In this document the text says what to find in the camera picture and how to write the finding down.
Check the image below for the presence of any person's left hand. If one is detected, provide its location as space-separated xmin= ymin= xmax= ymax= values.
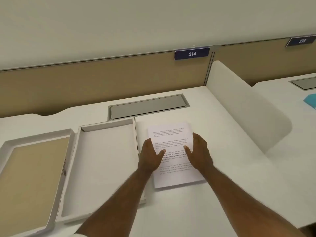
xmin=137 ymin=138 xmax=166 ymax=176

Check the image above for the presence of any person's right hand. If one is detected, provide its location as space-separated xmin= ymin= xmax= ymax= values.
xmin=184 ymin=132 xmax=215 ymax=174

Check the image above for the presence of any white printed paper stack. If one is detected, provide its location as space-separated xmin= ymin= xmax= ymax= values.
xmin=147 ymin=122 xmax=207 ymax=190

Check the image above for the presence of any person's left forearm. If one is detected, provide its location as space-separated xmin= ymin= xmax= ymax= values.
xmin=75 ymin=168 xmax=154 ymax=237

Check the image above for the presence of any person's right forearm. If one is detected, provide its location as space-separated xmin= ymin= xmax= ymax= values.
xmin=197 ymin=165 xmax=307 ymax=237

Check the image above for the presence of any empty white cardboard box tray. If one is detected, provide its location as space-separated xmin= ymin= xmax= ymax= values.
xmin=55 ymin=117 xmax=146 ymax=224

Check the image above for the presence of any white desk divider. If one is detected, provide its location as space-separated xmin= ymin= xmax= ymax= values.
xmin=206 ymin=60 xmax=293 ymax=155

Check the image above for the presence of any tan partition panel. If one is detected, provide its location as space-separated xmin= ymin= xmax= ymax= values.
xmin=0 ymin=51 xmax=213 ymax=119
xmin=214 ymin=38 xmax=316 ymax=87

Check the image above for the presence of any blue number sign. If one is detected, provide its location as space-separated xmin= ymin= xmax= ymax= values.
xmin=286 ymin=35 xmax=316 ymax=47
xmin=174 ymin=47 xmax=211 ymax=61

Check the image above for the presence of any light blue item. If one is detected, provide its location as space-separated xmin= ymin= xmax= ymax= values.
xmin=303 ymin=94 xmax=316 ymax=110

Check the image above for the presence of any white box lid tan inside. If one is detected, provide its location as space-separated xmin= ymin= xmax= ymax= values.
xmin=0 ymin=128 xmax=76 ymax=237

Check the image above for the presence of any grey desk cable hatch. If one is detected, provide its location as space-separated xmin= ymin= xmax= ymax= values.
xmin=289 ymin=77 xmax=316 ymax=91
xmin=108 ymin=93 xmax=191 ymax=121

